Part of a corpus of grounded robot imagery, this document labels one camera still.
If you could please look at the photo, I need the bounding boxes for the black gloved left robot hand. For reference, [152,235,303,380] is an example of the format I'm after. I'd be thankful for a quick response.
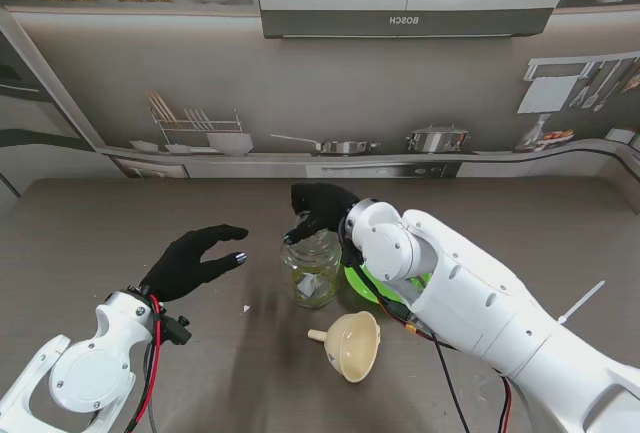
[139,224,250,303]

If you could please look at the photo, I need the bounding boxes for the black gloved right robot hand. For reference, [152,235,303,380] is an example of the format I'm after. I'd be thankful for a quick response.
[283,181,362,245]

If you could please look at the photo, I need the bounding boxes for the ribbed glass jar lid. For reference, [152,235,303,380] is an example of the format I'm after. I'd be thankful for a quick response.
[285,215,341,263]

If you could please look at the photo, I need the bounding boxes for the green plastic bowl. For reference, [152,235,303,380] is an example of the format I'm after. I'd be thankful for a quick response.
[343,257,434,305]

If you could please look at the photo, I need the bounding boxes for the green mung beans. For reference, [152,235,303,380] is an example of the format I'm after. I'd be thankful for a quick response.
[289,267,335,307]

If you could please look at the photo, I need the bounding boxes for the beige plastic funnel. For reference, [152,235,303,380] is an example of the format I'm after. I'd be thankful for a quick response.
[307,311,384,383]

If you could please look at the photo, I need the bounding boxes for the clear glass jar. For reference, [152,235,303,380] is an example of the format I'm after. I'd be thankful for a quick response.
[279,252,344,309]

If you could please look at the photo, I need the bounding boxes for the printed kitchen scene backdrop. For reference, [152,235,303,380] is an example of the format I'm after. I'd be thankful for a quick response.
[0,0,640,214]

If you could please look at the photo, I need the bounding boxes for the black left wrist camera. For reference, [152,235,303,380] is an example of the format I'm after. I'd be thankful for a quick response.
[162,315,194,349]

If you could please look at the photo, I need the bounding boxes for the red and black left arm cables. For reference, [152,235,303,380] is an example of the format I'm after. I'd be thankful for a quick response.
[127,292,169,433]

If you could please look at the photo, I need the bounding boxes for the black and red right arm cables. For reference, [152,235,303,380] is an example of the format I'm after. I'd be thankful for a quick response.
[339,222,516,433]

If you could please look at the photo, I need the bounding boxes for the white cable zip tie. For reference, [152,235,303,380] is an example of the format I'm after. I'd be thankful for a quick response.
[557,280,606,327]

